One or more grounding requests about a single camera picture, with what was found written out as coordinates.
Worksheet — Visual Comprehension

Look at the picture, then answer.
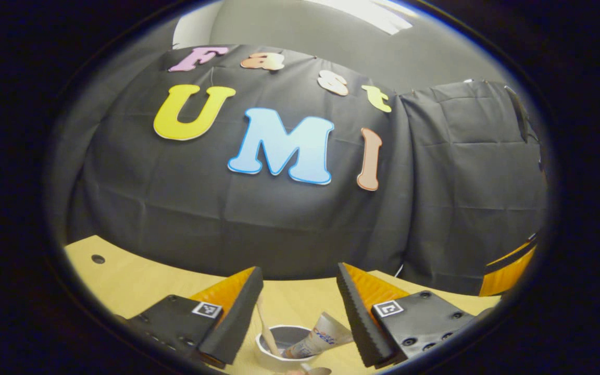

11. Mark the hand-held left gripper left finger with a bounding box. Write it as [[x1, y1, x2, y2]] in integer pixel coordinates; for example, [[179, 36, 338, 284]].
[[123, 267, 264, 368]]

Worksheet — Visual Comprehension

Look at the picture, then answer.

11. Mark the light wooden desktop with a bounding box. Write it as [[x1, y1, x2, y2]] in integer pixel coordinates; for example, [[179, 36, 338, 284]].
[[63, 234, 504, 375]]

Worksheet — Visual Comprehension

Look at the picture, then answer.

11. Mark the beige toothbrush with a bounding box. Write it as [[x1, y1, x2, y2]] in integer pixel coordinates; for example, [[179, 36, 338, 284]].
[[256, 297, 282, 357]]

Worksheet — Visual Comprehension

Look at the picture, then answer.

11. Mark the white cup with wooden handle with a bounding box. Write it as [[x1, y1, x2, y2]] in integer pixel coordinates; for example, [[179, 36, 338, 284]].
[[254, 325, 333, 374]]

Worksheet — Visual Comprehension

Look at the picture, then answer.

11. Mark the white toothpaste tube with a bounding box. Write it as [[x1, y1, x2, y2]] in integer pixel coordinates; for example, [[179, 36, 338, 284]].
[[282, 311, 355, 360]]

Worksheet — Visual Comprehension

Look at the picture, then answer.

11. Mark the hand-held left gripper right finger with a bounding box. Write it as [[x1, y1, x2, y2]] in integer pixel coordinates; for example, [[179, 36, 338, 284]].
[[336, 262, 493, 368]]

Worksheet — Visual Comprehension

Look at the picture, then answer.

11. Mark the black backdrop cloth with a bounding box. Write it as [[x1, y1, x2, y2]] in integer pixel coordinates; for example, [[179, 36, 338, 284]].
[[66, 44, 551, 297]]

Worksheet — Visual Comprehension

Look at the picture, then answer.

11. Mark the large ceiling light panel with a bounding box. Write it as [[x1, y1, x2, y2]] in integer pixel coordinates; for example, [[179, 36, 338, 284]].
[[305, 0, 415, 34]]

